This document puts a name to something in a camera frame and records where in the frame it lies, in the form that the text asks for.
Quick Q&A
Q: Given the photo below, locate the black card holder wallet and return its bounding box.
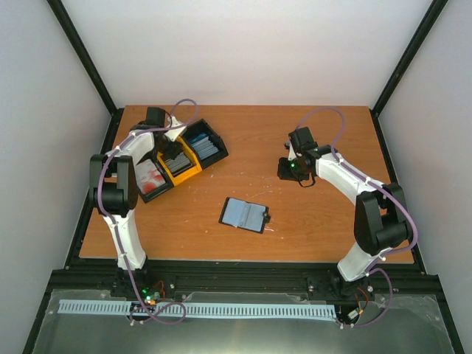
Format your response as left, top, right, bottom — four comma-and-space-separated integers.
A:
218, 197, 271, 234

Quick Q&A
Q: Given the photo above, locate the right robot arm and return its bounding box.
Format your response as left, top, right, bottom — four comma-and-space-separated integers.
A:
277, 127, 417, 282

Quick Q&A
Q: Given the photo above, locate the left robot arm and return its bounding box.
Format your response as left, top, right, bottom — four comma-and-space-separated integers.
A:
89, 107, 184, 271

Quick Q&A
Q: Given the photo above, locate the right black card bin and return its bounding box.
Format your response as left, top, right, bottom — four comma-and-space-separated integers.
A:
181, 119, 229, 170

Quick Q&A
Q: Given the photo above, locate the black card bin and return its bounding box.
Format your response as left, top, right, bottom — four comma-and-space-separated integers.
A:
135, 156, 173, 203
181, 119, 229, 170

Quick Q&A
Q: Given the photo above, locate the dark grey card stack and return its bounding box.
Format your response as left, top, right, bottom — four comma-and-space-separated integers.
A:
164, 151, 193, 177

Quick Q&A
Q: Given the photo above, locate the blue card stack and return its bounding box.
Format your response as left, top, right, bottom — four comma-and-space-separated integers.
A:
189, 133, 219, 160

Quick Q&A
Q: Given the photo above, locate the red white card stack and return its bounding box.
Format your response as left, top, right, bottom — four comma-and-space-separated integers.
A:
135, 159, 166, 195

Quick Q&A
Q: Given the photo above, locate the left black card bin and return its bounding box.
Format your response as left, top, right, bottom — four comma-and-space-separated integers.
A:
135, 156, 173, 203

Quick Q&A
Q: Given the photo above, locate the yellow card bin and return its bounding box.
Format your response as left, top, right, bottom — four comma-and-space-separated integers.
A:
157, 137, 202, 187

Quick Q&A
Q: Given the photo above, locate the small electronics board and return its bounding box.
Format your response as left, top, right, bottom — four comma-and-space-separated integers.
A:
141, 280, 166, 305

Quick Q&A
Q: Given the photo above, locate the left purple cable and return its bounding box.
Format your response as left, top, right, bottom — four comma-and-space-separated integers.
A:
89, 97, 200, 326

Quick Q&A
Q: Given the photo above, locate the purple cable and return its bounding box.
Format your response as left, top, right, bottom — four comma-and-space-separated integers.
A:
89, 97, 200, 326
296, 107, 420, 329

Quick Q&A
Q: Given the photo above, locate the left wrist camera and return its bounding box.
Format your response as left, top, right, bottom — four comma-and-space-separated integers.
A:
164, 115, 187, 142

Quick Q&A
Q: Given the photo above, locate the left black frame post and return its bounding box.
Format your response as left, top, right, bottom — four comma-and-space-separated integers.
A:
46, 0, 119, 115

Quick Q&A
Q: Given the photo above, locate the black frame post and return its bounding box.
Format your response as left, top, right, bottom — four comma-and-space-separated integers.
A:
371, 0, 450, 115
46, 0, 119, 115

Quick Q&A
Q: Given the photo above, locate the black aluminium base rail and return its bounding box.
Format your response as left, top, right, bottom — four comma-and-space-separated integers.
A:
44, 259, 445, 305

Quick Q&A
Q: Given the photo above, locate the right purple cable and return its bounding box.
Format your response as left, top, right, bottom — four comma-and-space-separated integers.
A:
296, 107, 420, 329

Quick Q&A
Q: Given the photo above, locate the right black frame post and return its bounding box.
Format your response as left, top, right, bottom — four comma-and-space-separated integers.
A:
371, 0, 450, 115

